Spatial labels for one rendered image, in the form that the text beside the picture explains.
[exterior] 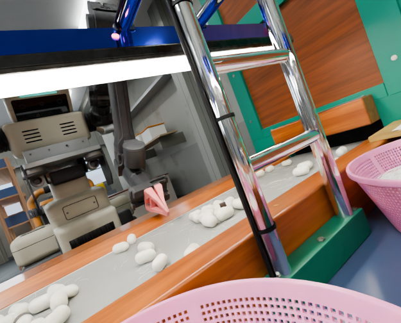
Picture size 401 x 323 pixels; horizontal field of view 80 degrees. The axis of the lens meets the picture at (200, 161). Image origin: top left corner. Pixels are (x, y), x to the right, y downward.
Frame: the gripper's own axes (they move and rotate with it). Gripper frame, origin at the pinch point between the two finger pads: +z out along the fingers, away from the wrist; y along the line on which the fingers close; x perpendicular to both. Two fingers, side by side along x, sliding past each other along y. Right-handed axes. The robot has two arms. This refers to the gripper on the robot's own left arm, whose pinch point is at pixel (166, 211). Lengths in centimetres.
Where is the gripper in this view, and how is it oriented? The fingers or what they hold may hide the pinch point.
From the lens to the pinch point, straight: 57.6
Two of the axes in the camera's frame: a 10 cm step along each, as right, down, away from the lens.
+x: -0.4, 8.4, 5.5
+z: 6.0, 4.6, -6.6
